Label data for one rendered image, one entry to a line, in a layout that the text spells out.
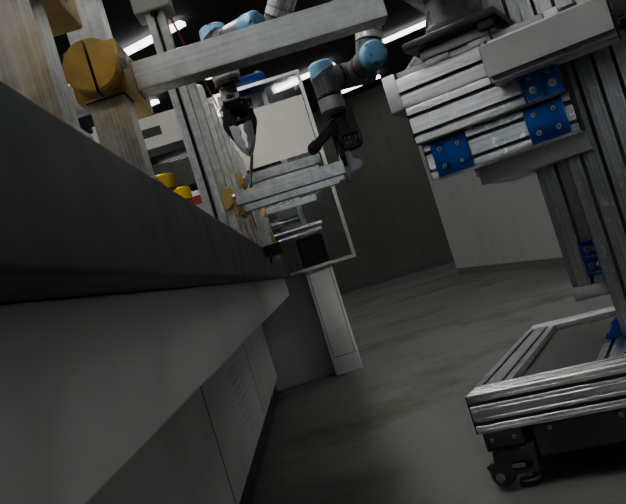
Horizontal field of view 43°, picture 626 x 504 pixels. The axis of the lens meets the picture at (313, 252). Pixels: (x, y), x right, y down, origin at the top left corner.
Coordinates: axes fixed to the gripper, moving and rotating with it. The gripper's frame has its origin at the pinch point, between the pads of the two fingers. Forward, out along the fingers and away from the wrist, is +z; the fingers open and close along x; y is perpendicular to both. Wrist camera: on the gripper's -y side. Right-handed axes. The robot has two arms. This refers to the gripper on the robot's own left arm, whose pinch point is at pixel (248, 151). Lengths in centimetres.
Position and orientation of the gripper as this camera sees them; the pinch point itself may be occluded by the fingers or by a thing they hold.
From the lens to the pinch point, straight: 210.8
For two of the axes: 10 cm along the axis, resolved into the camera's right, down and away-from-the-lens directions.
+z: 2.9, 9.6, -0.2
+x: -9.6, 2.9, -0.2
